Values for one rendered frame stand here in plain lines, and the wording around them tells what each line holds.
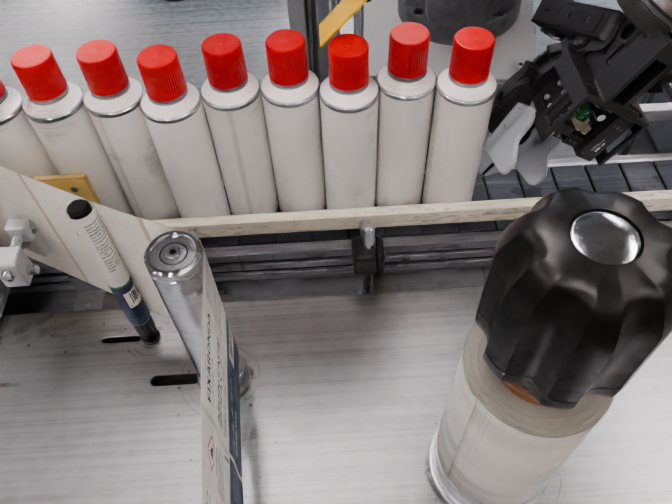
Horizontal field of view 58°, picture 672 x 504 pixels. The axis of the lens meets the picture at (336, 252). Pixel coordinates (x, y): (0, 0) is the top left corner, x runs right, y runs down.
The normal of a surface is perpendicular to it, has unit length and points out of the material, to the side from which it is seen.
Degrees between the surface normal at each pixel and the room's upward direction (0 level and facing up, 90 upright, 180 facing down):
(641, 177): 0
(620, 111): 90
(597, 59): 60
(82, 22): 0
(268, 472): 0
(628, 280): 11
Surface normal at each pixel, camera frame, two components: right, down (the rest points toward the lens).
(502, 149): -0.90, -0.22
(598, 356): -0.12, 0.76
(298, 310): -0.03, -0.59
